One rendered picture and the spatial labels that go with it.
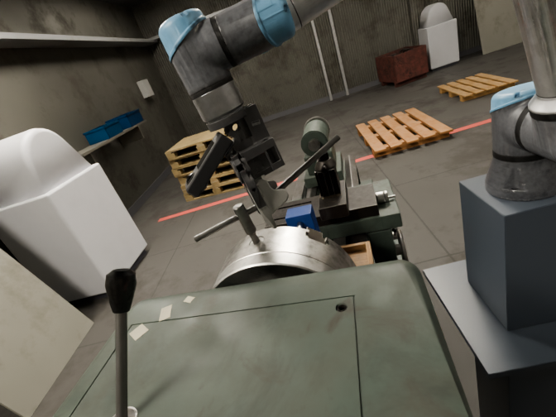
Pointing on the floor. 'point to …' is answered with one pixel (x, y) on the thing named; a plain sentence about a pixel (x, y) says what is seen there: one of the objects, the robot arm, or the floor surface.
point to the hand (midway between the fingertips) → (265, 218)
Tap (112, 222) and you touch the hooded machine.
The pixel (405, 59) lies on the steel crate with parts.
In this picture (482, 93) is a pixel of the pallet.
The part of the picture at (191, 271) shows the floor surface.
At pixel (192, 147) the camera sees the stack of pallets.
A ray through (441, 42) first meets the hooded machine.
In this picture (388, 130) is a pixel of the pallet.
